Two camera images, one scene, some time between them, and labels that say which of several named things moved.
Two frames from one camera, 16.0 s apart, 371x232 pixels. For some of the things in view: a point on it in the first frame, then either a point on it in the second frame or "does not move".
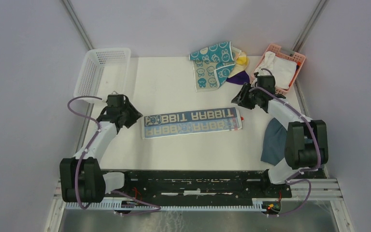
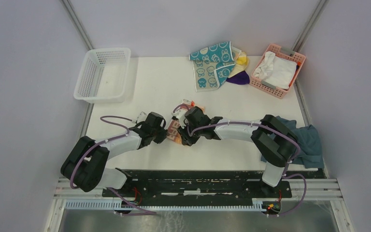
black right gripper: [241, 98] -> [186, 139]
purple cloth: [239, 78] does not move
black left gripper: [135, 115] -> [163, 135]
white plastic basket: [103, 71] does not move
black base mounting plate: [200, 184] does not move
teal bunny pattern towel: [213, 65] does not move
